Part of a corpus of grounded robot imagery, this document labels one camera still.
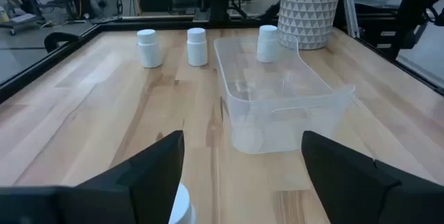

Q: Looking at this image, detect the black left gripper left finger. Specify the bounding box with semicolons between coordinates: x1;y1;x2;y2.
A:
74;130;185;224

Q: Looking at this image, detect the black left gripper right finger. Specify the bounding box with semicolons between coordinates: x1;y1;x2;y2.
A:
300;130;444;224

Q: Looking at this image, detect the white pill bottle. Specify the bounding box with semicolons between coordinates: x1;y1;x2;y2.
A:
136;28;163;69
256;24;280;64
186;27;209;67
169;183;197;224

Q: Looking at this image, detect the clear plastic basket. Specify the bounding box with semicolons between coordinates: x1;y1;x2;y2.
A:
213;33;356;155

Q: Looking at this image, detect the succulent in white patterned pot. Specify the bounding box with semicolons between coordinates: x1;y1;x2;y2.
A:
277;0;348;51

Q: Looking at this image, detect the black floor fan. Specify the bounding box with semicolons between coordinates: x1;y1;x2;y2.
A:
88;0;119;20

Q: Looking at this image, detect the black equipment cart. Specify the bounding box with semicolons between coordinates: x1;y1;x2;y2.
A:
360;0;444;62

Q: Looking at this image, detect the grey platform cart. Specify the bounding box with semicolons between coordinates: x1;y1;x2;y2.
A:
0;7;46;36

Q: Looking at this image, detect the black aluminium table frame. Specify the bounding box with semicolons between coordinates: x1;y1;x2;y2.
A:
0;15;444;103

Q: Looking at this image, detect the black curved frame bracket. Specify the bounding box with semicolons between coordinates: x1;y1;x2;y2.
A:
44;31;81;53

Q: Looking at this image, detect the silver aluminium post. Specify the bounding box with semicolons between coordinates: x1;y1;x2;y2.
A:
342;0;361;40

